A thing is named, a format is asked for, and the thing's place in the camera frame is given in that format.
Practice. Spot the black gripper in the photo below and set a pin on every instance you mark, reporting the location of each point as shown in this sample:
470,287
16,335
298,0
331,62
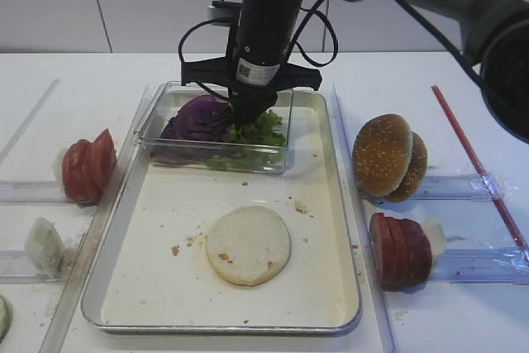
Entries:
259,43

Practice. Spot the green lettuce leaves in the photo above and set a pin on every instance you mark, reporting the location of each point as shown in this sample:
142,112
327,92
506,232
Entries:
265,131

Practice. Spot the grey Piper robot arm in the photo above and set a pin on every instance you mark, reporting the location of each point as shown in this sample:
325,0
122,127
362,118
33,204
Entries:
487,38

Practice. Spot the red tomato slices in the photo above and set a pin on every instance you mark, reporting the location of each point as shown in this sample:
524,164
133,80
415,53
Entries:
86,167

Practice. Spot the red meat patty slices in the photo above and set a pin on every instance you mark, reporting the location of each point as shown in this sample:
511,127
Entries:
402,251

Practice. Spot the clear tomato slide track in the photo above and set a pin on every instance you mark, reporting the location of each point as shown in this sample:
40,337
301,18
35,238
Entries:
32,192

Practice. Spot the purple cabbage leaves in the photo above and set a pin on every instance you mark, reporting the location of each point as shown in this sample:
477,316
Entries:
205,119

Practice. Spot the clear plastic container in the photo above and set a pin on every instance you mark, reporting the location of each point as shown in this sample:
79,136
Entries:
172,96

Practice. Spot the front sesame bun top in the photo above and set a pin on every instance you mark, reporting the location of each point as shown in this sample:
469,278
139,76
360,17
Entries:
381,154

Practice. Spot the sesame bun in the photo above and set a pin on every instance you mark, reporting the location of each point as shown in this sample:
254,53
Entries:
416,171
381,154

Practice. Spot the bun slice on tray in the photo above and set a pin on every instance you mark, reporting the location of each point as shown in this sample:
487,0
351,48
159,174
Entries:
248,246

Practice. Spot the cream metal tray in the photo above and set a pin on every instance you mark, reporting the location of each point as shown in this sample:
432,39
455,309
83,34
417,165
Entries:
152,274

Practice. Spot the rear sesame bun top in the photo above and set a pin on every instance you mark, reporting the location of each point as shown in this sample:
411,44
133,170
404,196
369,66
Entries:
416,171

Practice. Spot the clear bun slide track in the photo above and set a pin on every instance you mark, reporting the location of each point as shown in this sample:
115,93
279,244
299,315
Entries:
467,187

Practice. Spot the clear lower left slide track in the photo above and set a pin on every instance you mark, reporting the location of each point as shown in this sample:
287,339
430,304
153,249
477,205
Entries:
16,268

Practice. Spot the clear patty slide track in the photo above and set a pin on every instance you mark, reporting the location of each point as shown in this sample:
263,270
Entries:
502,265

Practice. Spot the red plastic strip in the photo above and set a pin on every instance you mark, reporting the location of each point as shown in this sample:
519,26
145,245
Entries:
498,202

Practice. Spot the bun slice on table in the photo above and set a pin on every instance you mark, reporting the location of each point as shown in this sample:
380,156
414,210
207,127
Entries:
6,316

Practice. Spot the clear rail right of tray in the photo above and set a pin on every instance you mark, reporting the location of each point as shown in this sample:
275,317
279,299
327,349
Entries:
373,332

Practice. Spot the clear rail of tray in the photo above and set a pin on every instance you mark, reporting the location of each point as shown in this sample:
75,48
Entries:
88,248
373,332

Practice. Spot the clear rail left of tray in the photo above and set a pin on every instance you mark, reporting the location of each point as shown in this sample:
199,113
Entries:
88,248

